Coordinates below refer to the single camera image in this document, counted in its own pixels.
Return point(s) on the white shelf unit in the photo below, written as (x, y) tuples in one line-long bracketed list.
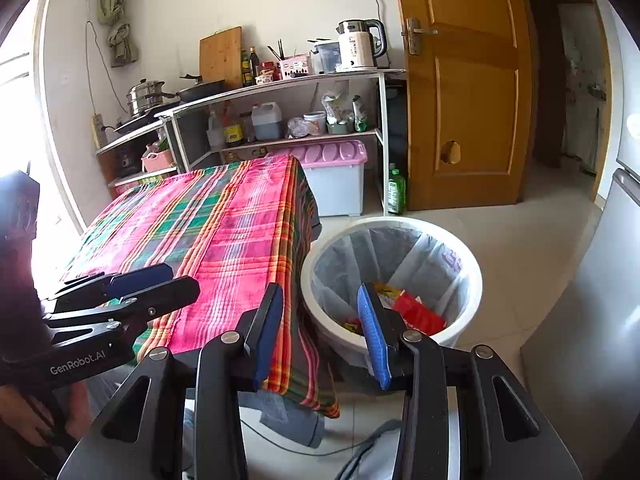
[(300, 80)]

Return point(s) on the power strip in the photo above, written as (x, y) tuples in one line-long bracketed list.
[(98, 130)]

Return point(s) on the black rice cooker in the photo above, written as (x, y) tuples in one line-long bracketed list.
[(125, 162)]

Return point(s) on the black frying pan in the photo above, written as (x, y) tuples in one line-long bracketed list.
[(200, 91)]

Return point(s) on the dark glass jar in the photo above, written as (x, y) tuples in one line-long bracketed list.
[(247, 129)]

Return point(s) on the person's left hand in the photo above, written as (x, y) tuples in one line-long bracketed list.
[(25, 412)]

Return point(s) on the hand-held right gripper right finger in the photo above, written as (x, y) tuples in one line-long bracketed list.
[(372, 340)]

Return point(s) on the wooden door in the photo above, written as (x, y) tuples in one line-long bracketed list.
[(470, 110)]

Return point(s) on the white plastic tub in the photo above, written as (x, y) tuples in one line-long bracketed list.
[(315, 124)]

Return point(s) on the black induction cooker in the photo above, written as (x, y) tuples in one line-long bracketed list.
[(140, 122)]

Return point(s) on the yellow label sauce bottle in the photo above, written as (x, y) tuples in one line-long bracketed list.
[(233, 132)]

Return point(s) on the hanging grey cloth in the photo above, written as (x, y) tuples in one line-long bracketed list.
[(117, 35)]

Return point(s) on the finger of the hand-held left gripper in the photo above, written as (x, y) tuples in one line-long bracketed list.
[(142, 277), (160, 297)]

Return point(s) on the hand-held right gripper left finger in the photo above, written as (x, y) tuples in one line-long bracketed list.
[(265, 345)]

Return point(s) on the clear plastic storage container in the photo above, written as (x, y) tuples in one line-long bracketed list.
[(327, 57)]

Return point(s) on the white trash bin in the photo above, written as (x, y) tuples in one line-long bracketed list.
[(327, 327)]

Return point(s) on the clear plastic bottle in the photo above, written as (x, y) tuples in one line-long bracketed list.
[(215, 135)]

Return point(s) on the green pouch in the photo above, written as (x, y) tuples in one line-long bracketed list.
[(360, 117)]

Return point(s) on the stainless steel steamer pot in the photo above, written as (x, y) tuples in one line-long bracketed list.
[(145, 97)]

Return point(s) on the green bowl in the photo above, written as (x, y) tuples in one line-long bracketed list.
[(339, 127)]

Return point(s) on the clear plastic bag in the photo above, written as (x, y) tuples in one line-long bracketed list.
[(295, 129)]

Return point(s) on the pink chopstick holder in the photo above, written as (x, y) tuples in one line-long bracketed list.
[(295, 67)]

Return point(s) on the red green cardboard box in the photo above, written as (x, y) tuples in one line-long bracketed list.
[(135, 185)]

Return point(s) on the red lid jar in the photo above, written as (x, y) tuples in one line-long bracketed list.
[(267, 67)]

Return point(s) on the white plastic jug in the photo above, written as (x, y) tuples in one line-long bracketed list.
[(266, 122)]

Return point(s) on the silver refrigerator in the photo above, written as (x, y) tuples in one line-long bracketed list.
[(590, 335)]

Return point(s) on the white window frame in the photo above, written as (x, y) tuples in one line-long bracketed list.
[(50, 125)]

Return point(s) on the white electric kettle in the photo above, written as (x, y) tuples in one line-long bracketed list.
[(355, 50)]

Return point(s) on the plaid tablecloth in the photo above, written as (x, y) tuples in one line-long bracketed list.
[(225, 240)]

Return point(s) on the pink lid storage box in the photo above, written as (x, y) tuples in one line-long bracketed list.
[(335, 185)]

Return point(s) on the green plastic bottle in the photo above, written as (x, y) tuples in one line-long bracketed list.
[(396, 192)]

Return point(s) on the white plastic bag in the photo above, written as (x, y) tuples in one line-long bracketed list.
[(335, 105)]

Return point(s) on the dark sauce bottle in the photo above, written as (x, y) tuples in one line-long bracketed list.
[(254, 67), (246, 70)]

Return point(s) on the red yellow snack wrapper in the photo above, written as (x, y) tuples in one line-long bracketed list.
[(389, 294)]

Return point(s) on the wooden cutting board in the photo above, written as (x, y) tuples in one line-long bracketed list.
[(220, 57)]

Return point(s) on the pink plastic basket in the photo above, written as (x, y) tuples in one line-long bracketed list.
[(157, 161)]

